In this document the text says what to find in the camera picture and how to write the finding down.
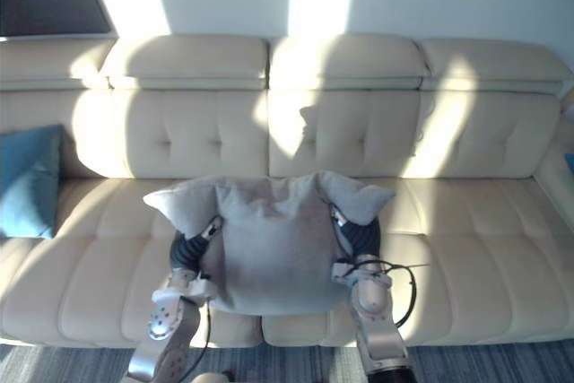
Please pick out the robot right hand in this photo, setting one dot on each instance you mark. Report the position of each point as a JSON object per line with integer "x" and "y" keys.
{"x": 361, "y": 237}

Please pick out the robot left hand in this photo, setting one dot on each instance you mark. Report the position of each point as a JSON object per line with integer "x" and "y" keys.
{"x": 188, "y": 250}

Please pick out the grey fabric cushion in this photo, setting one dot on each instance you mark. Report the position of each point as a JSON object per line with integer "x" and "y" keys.
{"x": 273, "y": 248}

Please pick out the cream leather tufted sofa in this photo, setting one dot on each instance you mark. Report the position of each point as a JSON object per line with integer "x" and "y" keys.
{"x": 471, "y": 230}

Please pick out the silver robot left leg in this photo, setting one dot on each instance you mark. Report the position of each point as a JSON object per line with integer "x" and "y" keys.
{"x": 210, "y": 377}

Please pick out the teal fabric cushion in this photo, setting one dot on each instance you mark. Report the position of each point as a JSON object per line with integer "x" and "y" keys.
{"x": 27, "y": 185}

